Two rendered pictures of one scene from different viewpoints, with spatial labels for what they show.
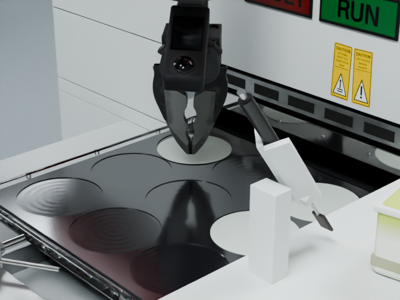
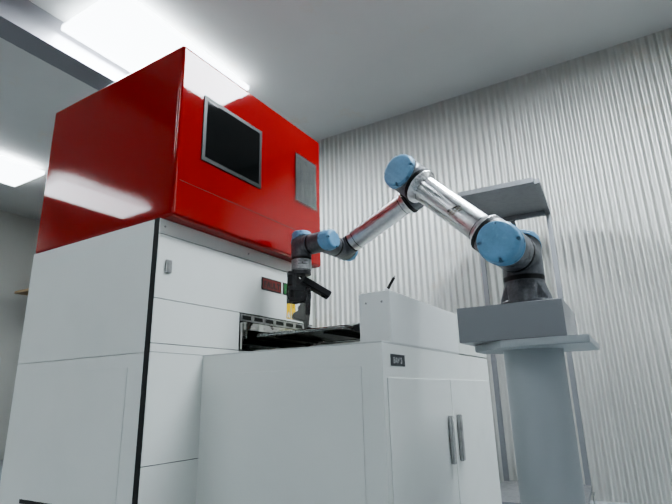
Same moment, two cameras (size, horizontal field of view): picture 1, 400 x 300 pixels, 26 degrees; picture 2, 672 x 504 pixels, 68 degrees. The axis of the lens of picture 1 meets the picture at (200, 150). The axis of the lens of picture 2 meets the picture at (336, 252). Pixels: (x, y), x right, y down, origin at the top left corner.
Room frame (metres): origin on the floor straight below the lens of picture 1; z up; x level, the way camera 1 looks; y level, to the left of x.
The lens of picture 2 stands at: (1.38, 1.77, 0.69)
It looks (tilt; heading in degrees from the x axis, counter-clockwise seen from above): 16 degrees up; 254
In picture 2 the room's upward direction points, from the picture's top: 1 degrees counter-clockwise
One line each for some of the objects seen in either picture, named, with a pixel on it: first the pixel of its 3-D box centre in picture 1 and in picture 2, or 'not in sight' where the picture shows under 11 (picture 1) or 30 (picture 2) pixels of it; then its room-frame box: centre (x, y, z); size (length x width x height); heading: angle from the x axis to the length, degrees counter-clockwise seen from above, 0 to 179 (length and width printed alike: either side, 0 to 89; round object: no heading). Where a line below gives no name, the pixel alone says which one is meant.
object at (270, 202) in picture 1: (283, 199); not in sight; (0.65, -0.07, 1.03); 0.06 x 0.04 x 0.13; 132
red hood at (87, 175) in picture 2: not in sight; (192, 192); (1.41, -0.25, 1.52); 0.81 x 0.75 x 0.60; 42
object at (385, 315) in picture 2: not in sight; (414, 327); (0.71, 0.33, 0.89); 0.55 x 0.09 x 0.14; 42
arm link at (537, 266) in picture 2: not in sight; (520, 255); (0.45, 0.54, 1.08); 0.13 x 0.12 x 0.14; 37
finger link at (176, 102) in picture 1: (179, 113); (301, 315); (1.01, 0.03, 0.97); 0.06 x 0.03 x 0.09; 177
